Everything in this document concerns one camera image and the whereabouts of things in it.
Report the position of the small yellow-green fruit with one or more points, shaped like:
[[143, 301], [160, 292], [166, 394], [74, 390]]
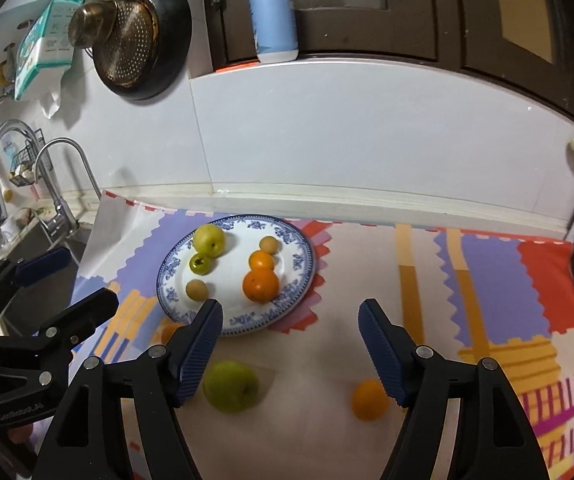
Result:
[[269, 244]]

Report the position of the person's left hand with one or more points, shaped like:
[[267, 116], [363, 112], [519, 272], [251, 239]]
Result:
[[19, 434]]

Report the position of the small tan fruit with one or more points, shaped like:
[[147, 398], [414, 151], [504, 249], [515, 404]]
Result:
[[198, 290]]

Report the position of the colourful patterned tablecloth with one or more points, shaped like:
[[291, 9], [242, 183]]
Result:
[[492, 285]]

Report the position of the brass perforated strainer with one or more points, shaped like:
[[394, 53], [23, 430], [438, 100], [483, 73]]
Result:
[[132, 45]]

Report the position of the blue rimmed white plate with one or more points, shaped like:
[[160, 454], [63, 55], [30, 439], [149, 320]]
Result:
[[232, 280]]

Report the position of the white pump bottle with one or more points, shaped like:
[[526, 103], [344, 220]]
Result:
[[273, 20]]

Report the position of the slim curved faucet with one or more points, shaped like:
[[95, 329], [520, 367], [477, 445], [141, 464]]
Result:
[[84, 160]]

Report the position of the yellow pear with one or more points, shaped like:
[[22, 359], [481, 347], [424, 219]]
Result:
[[209, 239]]

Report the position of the small green fruit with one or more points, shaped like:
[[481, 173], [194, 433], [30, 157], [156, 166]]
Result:
[[200, 263]]

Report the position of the dark wooden window frame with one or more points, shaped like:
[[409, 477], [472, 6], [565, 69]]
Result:
[[417, 25]]

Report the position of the steel sink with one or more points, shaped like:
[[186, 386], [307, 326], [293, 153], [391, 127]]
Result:
[[74, 250]]

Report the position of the green tissue pack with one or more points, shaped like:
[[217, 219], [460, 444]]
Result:
[[42, 45]]

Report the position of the small brass pot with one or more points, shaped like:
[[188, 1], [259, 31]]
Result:
[[92, 25]]

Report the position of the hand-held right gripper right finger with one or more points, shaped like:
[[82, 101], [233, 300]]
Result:
[[382, 355]]

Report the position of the small orange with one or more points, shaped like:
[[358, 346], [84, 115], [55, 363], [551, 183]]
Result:
[[261, 260]]

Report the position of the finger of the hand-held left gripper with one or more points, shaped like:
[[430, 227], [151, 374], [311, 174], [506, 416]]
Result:
[[42, 265], [87, 310]]

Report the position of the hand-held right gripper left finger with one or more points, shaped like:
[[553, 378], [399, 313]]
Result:
[[199, 355]]

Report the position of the black frying pan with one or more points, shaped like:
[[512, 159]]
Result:
[[172, 35]]

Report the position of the green apple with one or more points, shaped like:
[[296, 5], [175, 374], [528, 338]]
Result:
[[230, 386]]

